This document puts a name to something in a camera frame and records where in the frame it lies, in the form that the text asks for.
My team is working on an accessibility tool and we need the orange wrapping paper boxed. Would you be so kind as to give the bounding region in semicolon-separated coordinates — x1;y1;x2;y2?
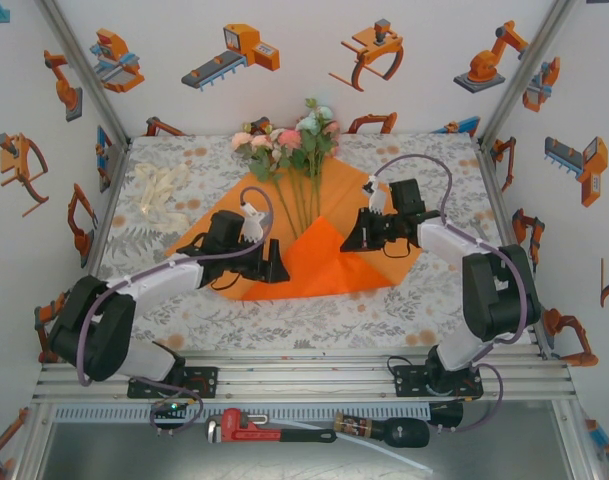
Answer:
164;156;424;302

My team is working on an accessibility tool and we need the pink artificial flower bunch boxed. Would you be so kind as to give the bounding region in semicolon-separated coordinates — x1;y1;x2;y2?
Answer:
231;127;306;240

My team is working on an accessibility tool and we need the cream ribbon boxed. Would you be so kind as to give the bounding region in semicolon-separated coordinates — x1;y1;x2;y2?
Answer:
132;160;191;233

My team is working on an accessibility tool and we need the floral grey table cloth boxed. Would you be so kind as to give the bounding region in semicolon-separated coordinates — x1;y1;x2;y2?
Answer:
77;132;536;352

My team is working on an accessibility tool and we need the small green led board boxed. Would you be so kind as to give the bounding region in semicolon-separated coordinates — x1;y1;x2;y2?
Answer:
151;398;188;417

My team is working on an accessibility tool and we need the red pipe wrench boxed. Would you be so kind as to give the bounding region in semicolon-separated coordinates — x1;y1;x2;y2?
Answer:
204;407;338;445

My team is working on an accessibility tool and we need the black brown handheld tool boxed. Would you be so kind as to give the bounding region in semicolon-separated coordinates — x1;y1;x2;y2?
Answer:
332;409;431;450

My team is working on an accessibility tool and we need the white plastic tube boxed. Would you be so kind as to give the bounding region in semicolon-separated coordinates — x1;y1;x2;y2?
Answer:
263;418;435;474

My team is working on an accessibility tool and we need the grey metal lower shelf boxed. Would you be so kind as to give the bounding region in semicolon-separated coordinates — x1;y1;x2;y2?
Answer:
33;419;575;480

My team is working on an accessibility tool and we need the thin black right gripper cable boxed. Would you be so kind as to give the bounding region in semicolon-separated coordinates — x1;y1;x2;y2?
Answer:
382;239;414;260

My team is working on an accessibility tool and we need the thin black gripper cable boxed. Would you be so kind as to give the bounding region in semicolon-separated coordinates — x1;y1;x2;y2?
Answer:
207;271;246;292
382;239;414;260

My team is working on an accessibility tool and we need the thin black left gripper cable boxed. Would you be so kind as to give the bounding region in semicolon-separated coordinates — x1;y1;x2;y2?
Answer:
207;271;246;292

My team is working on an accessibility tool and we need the aluminium front rail bed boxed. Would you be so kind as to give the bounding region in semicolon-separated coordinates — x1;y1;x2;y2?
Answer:
31;349;578;404

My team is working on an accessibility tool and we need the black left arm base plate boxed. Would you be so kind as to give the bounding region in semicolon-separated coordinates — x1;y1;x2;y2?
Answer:
127;366;220;399

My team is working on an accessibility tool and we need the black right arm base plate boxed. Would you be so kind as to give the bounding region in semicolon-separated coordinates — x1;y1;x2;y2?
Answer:
393;364;485;400

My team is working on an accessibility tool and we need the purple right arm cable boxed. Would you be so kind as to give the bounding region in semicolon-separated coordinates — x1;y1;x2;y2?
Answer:
367;152;531;434

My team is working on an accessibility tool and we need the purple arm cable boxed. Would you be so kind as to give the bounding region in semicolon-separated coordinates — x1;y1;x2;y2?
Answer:
367;152;531;434
76;185;276;437

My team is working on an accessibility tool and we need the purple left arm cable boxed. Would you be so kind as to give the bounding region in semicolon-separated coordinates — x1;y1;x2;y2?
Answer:
76;185;276;437

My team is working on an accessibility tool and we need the white slotted cable duct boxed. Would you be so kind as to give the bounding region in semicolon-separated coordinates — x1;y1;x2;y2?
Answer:
51;403;432;423

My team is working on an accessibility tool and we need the aluminium frame post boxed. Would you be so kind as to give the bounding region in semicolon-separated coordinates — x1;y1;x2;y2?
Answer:
476;0;580;147
33;0;134;147

